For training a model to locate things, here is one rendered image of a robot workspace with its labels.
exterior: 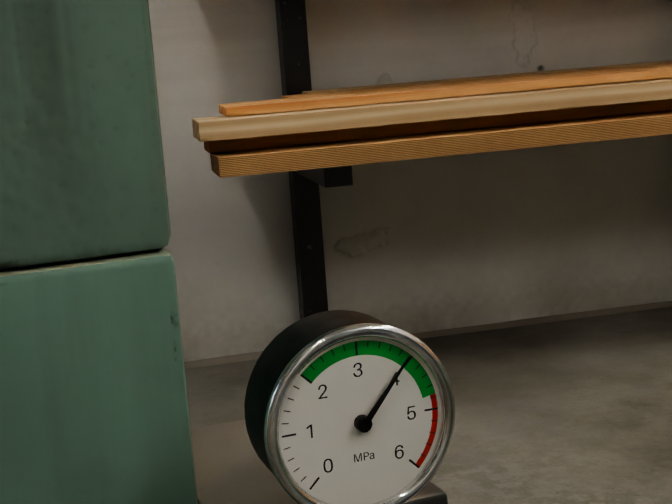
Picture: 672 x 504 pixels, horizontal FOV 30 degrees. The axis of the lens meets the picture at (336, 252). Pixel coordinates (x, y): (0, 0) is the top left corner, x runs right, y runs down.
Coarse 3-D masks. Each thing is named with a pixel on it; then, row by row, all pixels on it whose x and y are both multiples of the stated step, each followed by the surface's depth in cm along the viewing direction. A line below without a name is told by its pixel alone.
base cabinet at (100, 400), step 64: (128, 256) 42; (0, 320) 41; (64, 320) 41; (128, 320) 42; (0, 384) 41; (64, 384) 42; (128, 384) 43; (0, 448) 41; (64, 448) 42; (128, 448) 43
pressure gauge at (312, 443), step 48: (288, 336) 40; (336, 336) 38; (384, 336) 38; (288, 384) 38; (336, 384) 38; (384, 384) 39; (432, 384) 39; (288, 432) 38; (336, 432) 39; (384, 432) 39; (432, 432) 40; (288, 480) 38; (336, 480) 39; (384, 480) 39
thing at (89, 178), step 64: (0, 0) 39; (64, 0) 40; (128, 0) 41; (0, 64) 40; (64, 64) 40; (128, 64) 41; (0, 128) 40; (64, 128) 41; (128, 128) 41; (0, 192) 40; (64, 192) 41; (128, 192) 42; (0, 256) 40; (64, 256) 41
